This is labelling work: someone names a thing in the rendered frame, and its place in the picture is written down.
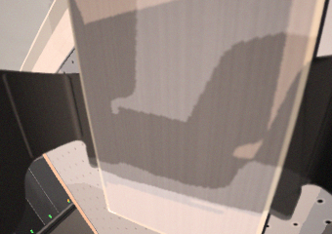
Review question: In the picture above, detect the grey perforated base plate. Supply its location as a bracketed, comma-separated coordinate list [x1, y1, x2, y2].
[46, 0, 332, 234]

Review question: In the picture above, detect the beige well plate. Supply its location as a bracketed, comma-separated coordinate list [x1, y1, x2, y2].
[66, 0, 324, 234]

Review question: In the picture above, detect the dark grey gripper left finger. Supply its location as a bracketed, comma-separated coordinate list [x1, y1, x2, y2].
[0, 69, 99, 234]

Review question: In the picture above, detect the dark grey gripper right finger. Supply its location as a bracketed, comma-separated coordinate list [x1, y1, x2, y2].
[269, 55, 332, 220]

